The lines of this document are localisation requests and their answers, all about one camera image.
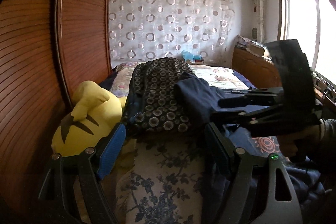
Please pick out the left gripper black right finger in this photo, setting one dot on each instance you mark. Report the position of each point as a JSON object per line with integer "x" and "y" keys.
{"x": 259, "y": 188}

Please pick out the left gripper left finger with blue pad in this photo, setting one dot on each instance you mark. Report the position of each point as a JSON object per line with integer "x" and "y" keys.
{"x": 57, "y": 195}

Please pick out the navy printed t-shirt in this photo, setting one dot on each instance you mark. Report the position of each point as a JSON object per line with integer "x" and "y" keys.
{"x": 199, "y": 100}

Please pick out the person right hand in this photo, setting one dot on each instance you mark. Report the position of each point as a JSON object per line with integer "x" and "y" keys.
{"x": 322, "y": 133}

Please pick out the yellow plush toy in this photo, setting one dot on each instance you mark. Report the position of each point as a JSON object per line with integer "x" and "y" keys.
{"x": 93, "y": 117}

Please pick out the wooden side cabinet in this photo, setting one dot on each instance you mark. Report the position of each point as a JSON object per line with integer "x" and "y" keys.
{"x": 263, "y": 74}

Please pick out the dark circle patterned cloth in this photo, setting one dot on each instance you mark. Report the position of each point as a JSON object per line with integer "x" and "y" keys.
{"x": 151, "y": 110}

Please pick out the navy blue bed blanket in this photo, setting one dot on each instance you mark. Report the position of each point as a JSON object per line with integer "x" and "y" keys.
{"x": 244, "y": 80}

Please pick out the blue floral white pillow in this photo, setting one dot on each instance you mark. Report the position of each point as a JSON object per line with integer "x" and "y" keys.
{"x": 163, "y": 186}

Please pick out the cardboard box on cabinet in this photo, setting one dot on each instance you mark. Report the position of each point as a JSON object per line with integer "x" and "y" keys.
{"x": 256, "y": 49}

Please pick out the rolled patterned curtain column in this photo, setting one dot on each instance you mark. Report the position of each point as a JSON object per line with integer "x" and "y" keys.
{"x": 258, "y": 20}

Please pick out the circle patterned sheer curtain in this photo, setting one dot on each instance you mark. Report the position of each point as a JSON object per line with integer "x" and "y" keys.
{"x": 144, "y": 30}

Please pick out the brown wooden wardrobe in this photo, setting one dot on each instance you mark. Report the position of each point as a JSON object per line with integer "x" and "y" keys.
{"x": 48, "y": 47}

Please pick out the window with brown frame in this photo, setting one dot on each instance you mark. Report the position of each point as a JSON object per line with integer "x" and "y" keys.
{"x": 312, "y": 23}

